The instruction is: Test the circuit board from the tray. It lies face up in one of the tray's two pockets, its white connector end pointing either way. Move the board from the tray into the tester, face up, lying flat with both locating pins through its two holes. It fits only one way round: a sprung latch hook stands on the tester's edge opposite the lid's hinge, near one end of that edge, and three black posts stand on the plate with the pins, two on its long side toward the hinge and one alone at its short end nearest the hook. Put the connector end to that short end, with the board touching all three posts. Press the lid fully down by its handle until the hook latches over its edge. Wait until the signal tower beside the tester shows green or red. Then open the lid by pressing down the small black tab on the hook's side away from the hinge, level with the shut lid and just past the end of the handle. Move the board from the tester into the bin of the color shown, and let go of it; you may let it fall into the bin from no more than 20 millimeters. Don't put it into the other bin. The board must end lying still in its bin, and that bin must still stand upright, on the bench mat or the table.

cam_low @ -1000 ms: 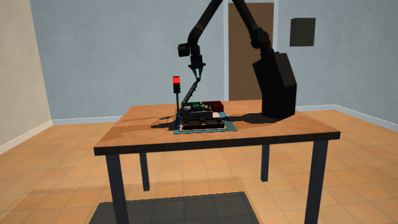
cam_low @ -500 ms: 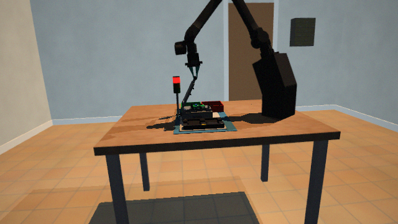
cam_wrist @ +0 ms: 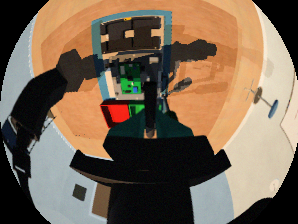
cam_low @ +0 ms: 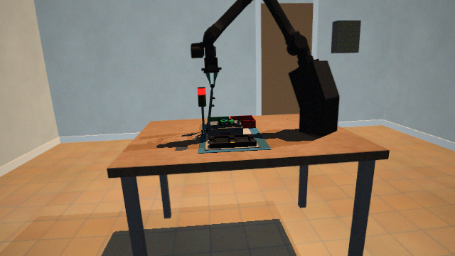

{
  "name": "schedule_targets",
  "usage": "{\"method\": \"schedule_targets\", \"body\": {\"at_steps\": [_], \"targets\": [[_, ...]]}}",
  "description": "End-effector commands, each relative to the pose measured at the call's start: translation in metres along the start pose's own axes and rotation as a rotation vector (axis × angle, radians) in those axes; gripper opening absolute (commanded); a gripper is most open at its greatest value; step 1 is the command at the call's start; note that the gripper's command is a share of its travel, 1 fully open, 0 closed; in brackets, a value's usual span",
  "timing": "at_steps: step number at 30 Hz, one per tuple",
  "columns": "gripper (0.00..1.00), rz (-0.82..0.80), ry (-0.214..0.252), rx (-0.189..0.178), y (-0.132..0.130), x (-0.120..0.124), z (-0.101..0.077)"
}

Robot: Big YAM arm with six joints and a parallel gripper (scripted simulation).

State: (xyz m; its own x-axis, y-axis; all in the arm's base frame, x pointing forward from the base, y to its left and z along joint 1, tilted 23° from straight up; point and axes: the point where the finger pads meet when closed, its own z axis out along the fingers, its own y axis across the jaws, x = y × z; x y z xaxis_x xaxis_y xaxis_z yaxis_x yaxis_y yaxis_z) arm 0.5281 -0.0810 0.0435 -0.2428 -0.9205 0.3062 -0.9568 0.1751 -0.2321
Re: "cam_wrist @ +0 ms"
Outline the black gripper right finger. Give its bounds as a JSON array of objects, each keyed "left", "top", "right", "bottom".
[{"left": 155, "top": 108, "right": 194, "bottom": 138}]

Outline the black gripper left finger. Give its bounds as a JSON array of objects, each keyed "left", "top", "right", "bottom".
[{"left": 106, "top": 108, "right": 145, "bottom": 138}]

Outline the red open box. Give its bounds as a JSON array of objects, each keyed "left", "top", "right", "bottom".
[{"left": 100, "top": 100, "right": 130, "bottom": 128}]

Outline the green circuit board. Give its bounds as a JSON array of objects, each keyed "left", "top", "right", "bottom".
[{"left": 119, "top": 63, "right": 141, "bottom": 94}]

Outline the green bin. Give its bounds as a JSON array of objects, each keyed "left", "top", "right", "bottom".
[{"left": 129, "top": 100, "right": 161, "bottom": 117}]

